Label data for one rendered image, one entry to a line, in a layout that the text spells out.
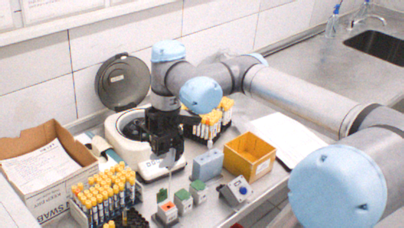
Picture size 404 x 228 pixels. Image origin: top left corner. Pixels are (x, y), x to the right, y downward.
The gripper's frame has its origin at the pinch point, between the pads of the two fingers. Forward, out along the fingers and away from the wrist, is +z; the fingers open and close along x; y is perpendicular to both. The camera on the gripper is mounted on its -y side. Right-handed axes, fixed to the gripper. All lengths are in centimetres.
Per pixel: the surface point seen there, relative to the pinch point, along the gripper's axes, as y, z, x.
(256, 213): -96, 112, -31
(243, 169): -32.1, 19.1, 0.4
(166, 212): 1.5, 17.0, 1.1
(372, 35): -203, 28, -44
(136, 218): 7.1, 22.2, -5.8
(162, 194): -0.4, 14.3, -3.2
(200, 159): -20.1, 14.6, -8.3
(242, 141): -41.9, 17.6, -9.5
